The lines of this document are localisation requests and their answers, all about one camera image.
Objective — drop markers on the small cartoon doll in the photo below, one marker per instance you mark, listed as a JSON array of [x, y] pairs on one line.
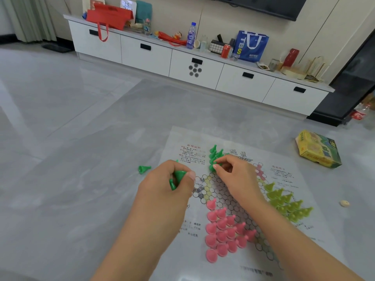
[[177, 35]]

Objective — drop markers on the glass cup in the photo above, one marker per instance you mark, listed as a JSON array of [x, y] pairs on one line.
[[274, 65]]

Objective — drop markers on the round wooden box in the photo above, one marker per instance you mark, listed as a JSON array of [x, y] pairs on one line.
[[293, 73]]

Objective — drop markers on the grey-green curtain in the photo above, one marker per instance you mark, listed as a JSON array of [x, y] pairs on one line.
[[29, 17]]

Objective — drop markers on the blue tote bag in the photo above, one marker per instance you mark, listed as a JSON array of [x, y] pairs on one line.
[[250, 51]]

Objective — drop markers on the red vase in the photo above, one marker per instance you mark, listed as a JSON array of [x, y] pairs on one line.
[[291, 57]]

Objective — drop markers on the person's left forearm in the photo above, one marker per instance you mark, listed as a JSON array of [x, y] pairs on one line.
[[140, 251]]

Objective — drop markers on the red fabric bag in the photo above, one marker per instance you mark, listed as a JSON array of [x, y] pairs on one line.
[[110, 16]]

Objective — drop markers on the person's right forearm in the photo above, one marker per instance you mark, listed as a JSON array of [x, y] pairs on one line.
[[298, 242]]

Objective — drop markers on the blue-label water bottle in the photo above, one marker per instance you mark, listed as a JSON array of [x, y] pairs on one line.
[[191, 38]]

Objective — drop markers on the person's right hand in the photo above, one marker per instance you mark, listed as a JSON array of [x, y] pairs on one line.
[[243, 181]]

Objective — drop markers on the black floor mat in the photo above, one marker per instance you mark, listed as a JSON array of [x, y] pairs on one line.
[[57, 48]]

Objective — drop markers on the checkers board sheet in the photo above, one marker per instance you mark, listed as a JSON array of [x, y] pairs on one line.
[[193, 248]]

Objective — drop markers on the white printed card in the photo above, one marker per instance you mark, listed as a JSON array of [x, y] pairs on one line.
[[129, 4]]

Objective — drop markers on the teal cloth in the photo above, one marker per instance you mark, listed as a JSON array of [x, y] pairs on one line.
[[143, 11]]

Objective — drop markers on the red soda can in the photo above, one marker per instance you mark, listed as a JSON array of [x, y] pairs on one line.
[[226, 51]]

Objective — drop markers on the small pink-capped bottle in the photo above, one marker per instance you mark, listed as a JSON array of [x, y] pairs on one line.
[[147, 27]]

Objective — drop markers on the yellow-green cone game pieces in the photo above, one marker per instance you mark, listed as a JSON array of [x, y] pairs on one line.
[[287, 207]]

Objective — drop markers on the black television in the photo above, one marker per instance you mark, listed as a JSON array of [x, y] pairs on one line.
[[263, 5]]

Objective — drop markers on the yellow green cardboard box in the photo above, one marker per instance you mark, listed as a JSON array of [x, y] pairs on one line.
[[318, 149]]

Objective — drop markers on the black glass cabinet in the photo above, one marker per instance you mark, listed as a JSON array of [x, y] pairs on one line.
[[348, 87]]

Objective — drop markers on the group of pink game pieces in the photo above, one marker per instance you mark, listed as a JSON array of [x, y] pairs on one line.
[[222, 231]]

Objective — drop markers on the black white checkered box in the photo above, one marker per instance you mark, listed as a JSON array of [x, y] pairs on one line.
[[216, 47]]

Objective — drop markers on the small glass jar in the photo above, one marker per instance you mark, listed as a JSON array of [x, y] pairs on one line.
[[235, 56]]

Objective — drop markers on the small beige bead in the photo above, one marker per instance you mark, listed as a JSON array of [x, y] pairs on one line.
[[344, 203]]

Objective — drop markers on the white TV cabinet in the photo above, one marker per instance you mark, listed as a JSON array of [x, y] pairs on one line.
[[146, 55]]

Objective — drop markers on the white paper cup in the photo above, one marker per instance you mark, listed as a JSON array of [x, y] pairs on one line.
[[196, 44]]

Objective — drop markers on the red folded umbrella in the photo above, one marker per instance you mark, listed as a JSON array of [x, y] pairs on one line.
[[171, 39]]

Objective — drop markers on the red-label cola bottle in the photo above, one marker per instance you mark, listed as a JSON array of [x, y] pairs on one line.
[[359, 115]]

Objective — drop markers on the group of green game pieces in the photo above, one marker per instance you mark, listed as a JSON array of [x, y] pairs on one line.
[[214, 156]]

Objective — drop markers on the open snack bag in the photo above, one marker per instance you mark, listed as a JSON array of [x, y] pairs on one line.
[[263, 66]]

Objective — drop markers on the beige picture frame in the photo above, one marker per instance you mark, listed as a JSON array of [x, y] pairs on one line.
[[86, 4]]

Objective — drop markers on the person's left hand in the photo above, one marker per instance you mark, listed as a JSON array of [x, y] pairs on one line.
[[164, 199]]

